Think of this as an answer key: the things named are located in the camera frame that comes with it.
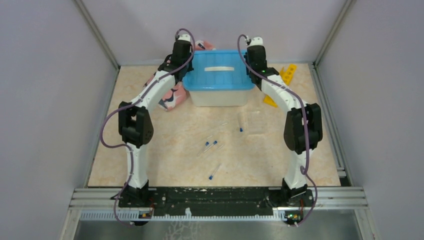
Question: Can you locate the pink patterned cloth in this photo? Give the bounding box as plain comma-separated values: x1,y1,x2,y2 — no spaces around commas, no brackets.
158,40,216,111

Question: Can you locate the blue plastic bin lid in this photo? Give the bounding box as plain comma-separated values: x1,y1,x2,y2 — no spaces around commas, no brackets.
182,49,254,92

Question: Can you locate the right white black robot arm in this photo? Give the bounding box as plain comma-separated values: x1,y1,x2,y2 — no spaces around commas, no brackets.
244,45,323,199

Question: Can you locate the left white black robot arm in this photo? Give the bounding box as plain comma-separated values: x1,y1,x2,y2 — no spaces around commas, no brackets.
118,34,194,199

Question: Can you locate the clear plastic tube rack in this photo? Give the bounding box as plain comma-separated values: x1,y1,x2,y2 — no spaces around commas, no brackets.
245,110,266,135

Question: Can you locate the yellow test tube rack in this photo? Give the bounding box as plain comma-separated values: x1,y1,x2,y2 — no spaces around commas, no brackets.
263,63,297,108

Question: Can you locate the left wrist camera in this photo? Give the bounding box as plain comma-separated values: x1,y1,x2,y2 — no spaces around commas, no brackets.
176,33,192,43

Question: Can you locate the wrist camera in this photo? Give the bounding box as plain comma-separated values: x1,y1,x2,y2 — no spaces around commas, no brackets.
246,36,264,47
176,33,192,43

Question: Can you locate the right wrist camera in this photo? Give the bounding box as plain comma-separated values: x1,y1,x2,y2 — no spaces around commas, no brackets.
246,36,264,47

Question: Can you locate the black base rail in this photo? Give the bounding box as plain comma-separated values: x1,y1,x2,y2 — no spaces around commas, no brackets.
118,187,314,217

